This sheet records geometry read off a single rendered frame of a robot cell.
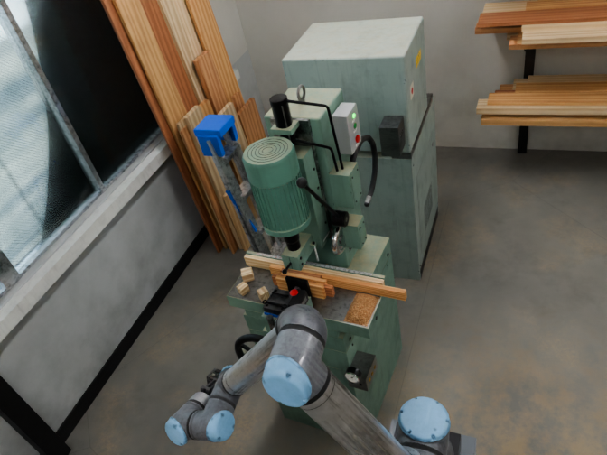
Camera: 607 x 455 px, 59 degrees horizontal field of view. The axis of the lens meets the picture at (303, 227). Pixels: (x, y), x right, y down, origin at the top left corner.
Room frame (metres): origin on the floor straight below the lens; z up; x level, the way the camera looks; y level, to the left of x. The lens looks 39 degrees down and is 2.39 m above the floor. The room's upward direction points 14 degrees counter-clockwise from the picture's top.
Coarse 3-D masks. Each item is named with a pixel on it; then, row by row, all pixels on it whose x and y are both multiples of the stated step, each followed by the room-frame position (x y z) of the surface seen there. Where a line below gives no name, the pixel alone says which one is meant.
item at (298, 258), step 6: (300, 234) 1.57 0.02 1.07; (306, 234) 1.56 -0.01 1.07; (300, 240) 1.54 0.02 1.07; (306, 240) 1.53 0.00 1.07; (312, 240) 1.55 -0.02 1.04; (306, 246) 1.51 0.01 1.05; (288, 252) 1.49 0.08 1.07; (294, 252) 1.48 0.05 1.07; (300, 252) 1.47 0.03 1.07; (306, 252) 1.50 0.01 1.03; (282, 258) 1.48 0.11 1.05; (288, 258) 1.47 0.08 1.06; (294, 258) 1.45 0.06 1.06; (300, 258) 1.46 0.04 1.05; (306, 258) 1.49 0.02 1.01; (294, 264) 1.45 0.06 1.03; (300, 264) 1.45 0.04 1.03; (300, 270) 1.45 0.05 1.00
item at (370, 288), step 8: (272, 272) 1.57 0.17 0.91; (280, 272) 1.55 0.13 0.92; (312, 272) 1.49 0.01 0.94; (328, 280) 1.43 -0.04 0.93; (336, 280) 1.41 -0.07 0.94; (344, 280) 1.40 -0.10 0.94; (352, 280) 1.39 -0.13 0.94; (344, 288) 1.40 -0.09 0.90; (352, 288) 1.38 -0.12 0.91; (360, 288) 1.36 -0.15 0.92; (368, 288) 1.34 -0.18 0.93; (376, 288) 1.32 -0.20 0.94; (384, 288) 1.31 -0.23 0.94; (392, 288) 1.30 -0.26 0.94; (384, 296) 1.31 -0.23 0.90; (392, 296) 1.29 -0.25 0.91; (400, 296) 1.27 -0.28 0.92
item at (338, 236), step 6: (336, 228) 1.54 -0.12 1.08; (342, 228) 1.55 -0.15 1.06; (336, 234) 1.52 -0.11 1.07; (342, 234) 1.55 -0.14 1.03; (336, 240) 1.50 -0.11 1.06; (342, 240) 1.53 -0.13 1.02; (336, 246) 1.49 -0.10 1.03; (342, 246) 1.54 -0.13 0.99; (336, 252) 1.49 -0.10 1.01; (342, 252) 1.53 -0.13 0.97
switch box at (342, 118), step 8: (344, 104) 1.73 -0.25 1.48; (352, 104) 1.71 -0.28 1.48; (336, 112) 1.69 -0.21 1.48; (344, 112) 1.67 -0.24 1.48; (352, 112) 1.68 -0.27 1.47; (336, 120) 1.66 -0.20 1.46; (344, 120) 1.64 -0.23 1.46; (336, 128) 1.66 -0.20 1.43; (344, 128) 1.65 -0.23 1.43; (352, 128) 1.66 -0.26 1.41; (336, 136) 1.67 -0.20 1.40; (344, 136) 1.65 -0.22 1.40; (352, 136) 1.65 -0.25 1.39; (360, 136) 1.71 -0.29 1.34; (344, 144) 1.65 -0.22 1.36; (352, 144) 1.64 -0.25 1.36; (344, 152) 1.65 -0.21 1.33; (352, 152) 1.64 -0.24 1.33
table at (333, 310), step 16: (256, 272) 1.61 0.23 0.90; (256, 288) 1.52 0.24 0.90; (272, 288) 1.49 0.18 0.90; (336, 288) 1.41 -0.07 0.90; (240, 304) 1.48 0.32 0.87; (256, 304) 1.44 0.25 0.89; (320, 304) 1.35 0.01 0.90; (336, 304) 1.33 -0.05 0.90; (384, 304) 1.32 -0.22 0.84; (336, 320) 1.25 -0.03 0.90; (368, 336) 1.19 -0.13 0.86
